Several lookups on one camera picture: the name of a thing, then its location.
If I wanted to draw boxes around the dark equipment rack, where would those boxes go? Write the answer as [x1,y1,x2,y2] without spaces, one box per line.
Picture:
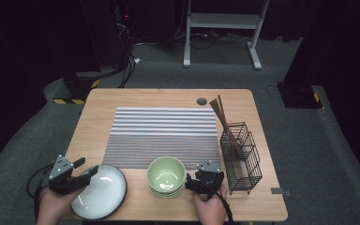
[112,0,134,67]

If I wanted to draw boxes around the white metal stand frame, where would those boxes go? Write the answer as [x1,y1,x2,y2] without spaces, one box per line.
[182,0,270,71]

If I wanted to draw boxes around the hand-held gripper cable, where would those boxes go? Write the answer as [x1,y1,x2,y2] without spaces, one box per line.
[26,162,59,219]
[200,177,235,224]

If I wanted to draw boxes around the person's right hand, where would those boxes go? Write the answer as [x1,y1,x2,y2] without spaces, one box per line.
[193,187,229,225]

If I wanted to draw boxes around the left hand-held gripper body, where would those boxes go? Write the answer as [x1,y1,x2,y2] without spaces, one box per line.
[48,154,91,196]

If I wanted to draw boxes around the round floor cover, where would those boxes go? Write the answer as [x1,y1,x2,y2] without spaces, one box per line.
[265,84,279,97]

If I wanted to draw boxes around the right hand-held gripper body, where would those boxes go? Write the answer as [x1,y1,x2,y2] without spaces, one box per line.
[195,160,225,200]

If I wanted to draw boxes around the floor cables under stand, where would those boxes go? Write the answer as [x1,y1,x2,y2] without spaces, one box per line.
[172,29,251,51]

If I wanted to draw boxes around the white plate black rim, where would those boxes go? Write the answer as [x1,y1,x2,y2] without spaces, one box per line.
[70,163,128,221]

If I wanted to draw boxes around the black wire basket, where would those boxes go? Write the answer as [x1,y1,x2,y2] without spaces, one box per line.
[219,121,263,195]

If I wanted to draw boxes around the person's left hand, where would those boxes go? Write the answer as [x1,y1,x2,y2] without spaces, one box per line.
[37,187,85,225]

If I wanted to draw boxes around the grey tape strip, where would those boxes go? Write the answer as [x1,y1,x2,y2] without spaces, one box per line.
[270,187,293,198]

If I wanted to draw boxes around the left hand-held gripper cable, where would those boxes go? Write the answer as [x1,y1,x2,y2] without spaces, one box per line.
[26,162,59,219]

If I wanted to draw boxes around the black floor cable bundle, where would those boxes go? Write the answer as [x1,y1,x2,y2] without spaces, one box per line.
[116,52,142,89]

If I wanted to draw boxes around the black base yellow striped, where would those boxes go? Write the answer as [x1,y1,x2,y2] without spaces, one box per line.
[276,82,324,111]
[52,73,101,106]

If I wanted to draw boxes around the striped grey placemat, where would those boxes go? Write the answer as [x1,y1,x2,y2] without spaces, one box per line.
[102,106,222,172]

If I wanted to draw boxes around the right hand-held gripper cable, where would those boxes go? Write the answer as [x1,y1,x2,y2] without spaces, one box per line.
[200,177,235,224]

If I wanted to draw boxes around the dark curtain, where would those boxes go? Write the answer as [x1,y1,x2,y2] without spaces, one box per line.
[282,0,360,188]
[0,0,101,176]

